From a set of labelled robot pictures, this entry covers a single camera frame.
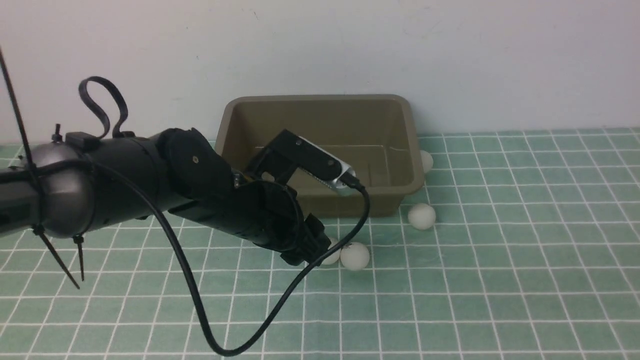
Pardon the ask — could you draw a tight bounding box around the black left camera cable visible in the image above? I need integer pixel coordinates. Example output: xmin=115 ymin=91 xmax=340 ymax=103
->
xmin=87 ymin=160 xmax=371 ymax=357

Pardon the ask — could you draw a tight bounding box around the white ping-pong ball with print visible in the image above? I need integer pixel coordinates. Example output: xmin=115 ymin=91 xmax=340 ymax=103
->
xmin=340 ymin=242 xmax=371 ymax=271

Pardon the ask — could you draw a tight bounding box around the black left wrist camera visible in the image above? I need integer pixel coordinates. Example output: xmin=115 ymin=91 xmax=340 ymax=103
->
xmin=246 ymin=129 xmax=364 ymax=196

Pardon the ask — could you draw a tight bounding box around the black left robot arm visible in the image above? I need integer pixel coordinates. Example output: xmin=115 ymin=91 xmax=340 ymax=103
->
xmin=1 ymin=76 xmax=331 ymax=266

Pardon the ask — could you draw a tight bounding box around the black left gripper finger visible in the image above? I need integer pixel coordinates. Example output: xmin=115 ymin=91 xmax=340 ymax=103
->
xmin=279 ymin=214 xmax=332 ymax=266

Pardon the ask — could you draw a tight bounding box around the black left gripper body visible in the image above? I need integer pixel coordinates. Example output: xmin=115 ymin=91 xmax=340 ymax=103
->
xmin=185 ymin=180 xmax=304 ymax=253

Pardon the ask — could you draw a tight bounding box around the olive green plastic bin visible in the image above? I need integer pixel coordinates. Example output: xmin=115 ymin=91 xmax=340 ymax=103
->
xmin=214 ymin=94 xmax=425 ymax=218

